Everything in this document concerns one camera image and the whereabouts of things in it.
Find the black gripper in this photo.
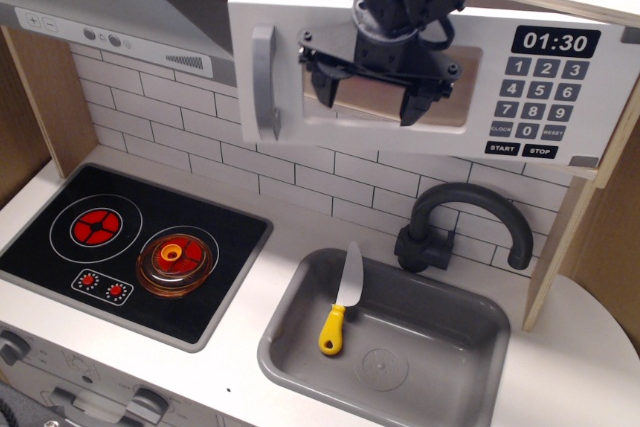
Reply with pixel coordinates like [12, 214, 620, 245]
[299, 0, 466, 126]

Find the white toy microwave door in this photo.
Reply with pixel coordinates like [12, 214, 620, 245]
[228, 0, 639, 168]

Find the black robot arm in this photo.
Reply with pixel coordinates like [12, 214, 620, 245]
[298, 0, 467, 126]

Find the wooden microwave cabinet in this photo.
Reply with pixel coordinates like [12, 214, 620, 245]
[479, 0, 639, 339]

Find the dark grey toy faucet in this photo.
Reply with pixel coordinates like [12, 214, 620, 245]
[394, 182, 535, 273]

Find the grey range hood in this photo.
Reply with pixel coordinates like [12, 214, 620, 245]
[1, 0, 237, 86]

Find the grey toy sink basin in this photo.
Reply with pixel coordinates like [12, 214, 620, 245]
[258, 248, 510, 426]

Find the amber glass pot lid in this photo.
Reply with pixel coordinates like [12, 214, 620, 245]
[136, 233, 218, 298]

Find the black toy stovetop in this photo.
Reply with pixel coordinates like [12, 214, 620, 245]
[1, 164, 272, 352]

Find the grey oven knob right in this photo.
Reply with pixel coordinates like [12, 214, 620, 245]
[126, 388, 169, 425]

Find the grey oven knob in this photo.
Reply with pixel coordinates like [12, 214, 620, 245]
[0, 330, 31, 366]
[126, 388, 169, 425]

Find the grey oven knob left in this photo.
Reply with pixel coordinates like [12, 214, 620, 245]
[0, 330, 31, 366]

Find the yellow handled toy knife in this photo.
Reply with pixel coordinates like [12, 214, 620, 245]
[318, 241, 364, 356]

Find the grey oven door handle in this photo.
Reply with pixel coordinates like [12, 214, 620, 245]
[49, 387, 144, 427]

